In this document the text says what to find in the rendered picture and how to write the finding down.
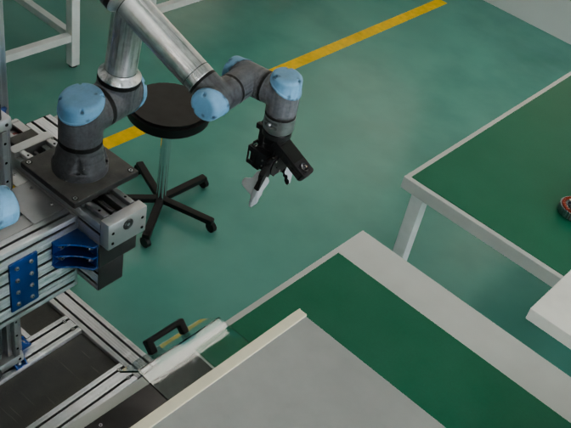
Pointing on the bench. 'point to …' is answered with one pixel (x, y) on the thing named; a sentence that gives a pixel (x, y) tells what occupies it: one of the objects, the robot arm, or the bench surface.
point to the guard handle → (164, 335)
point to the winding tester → (291, 388)
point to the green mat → (404, 349)
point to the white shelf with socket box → (555, 312)
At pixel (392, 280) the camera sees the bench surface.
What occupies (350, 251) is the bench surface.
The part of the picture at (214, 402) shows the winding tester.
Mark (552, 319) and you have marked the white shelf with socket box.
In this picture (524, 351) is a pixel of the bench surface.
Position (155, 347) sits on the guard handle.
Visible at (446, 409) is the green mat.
